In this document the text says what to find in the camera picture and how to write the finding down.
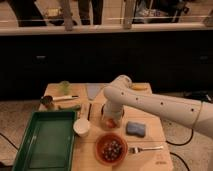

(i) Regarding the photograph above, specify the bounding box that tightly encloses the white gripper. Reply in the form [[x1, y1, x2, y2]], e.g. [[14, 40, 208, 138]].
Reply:
[[100, 99, 125, 132]]

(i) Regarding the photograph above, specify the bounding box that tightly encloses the orange-red apple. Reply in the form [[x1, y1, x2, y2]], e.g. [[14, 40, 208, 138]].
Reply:
[[106, 119, 117, 129]]

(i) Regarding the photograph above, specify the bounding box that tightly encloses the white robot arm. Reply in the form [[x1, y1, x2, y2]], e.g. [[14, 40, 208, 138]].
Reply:
[[103, 75, 213, 139]]

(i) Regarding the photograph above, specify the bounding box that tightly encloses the white paper cup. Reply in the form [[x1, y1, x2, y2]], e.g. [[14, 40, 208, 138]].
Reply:
[[73, 118, 90, 137]]

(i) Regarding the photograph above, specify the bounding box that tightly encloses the green translucent cup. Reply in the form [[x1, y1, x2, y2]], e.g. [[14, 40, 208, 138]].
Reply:
[[59, 81, 70, 95]]

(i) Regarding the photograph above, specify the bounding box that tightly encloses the orange bowl with grapes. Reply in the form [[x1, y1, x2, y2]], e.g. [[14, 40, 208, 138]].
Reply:
[[94, 133, 128, 166]]

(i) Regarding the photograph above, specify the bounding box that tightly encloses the blue sponge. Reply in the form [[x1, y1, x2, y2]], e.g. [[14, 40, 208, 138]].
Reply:
[[126, 122, 146, 137]]

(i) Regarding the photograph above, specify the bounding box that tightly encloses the grey triangular cloth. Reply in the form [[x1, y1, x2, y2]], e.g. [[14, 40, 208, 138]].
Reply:
[[86, 83, 105, 100]]

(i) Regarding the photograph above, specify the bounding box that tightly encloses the silver fork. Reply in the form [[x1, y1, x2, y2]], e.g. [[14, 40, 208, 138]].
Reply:
[[128, 146, 164, 154]]

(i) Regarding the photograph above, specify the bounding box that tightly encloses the yellow banana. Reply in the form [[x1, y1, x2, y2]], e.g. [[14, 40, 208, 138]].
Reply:
[[131, 85, 147, 91]]

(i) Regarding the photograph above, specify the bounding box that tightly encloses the green plastic tray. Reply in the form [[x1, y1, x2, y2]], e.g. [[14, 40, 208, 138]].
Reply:
[[12, 110, 77, 171]]

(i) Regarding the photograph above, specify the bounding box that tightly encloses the metal can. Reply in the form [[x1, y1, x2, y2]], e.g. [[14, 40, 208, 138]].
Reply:
[[40, 95, 54, 110]]

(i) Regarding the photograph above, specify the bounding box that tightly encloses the wooden handled knife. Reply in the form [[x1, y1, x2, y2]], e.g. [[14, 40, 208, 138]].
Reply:
[[79, 103, 92, 119]]

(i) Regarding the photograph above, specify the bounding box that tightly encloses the black power cable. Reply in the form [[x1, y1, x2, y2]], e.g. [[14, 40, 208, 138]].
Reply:
[[165, 128, 195, 171]]

